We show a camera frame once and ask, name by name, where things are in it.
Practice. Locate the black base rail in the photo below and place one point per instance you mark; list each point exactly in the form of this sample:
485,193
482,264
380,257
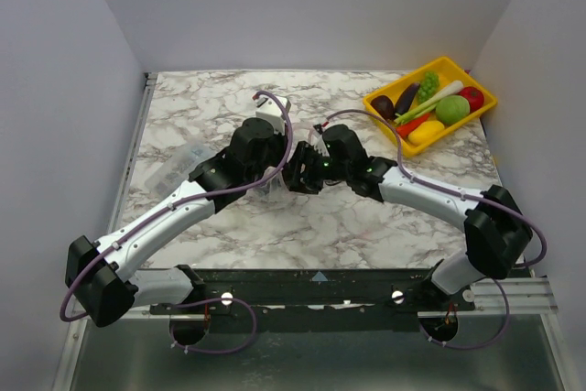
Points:
312,300

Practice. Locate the clear plastic box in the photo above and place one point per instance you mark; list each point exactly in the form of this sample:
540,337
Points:
177,168

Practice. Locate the clear zip top bag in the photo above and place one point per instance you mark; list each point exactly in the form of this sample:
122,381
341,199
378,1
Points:
275,190

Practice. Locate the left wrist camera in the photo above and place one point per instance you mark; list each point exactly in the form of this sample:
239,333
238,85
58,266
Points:
267,110

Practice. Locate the dark red toy beet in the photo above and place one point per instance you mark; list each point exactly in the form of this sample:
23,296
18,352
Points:
384,107

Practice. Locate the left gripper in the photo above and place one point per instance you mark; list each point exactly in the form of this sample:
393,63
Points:
281,141

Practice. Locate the yellow plastic tray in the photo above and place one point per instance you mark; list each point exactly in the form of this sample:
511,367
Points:
448,72

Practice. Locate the green toy cabbage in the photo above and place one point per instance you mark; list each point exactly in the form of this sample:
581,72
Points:
451,109

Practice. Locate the red toy chili pepper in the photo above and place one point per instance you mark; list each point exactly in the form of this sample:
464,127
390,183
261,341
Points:
406,129

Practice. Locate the purple toy eggplant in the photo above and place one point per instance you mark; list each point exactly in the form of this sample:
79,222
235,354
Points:
406,99

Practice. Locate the red toy tomato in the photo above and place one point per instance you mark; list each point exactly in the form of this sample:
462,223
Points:
474,97

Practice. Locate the toy green onion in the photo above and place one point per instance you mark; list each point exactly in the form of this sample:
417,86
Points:
450,89

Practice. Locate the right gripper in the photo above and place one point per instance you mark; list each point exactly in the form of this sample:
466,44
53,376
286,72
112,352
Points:
298,167

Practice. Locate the yellow toy mango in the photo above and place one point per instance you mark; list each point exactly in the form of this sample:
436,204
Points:
425,132

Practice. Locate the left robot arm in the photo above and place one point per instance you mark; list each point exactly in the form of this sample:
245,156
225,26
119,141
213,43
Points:
100,274

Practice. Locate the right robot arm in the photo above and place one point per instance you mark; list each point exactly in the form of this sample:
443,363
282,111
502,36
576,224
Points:
495,237

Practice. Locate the green toy grapes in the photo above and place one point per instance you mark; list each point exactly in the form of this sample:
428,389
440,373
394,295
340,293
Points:
428,86

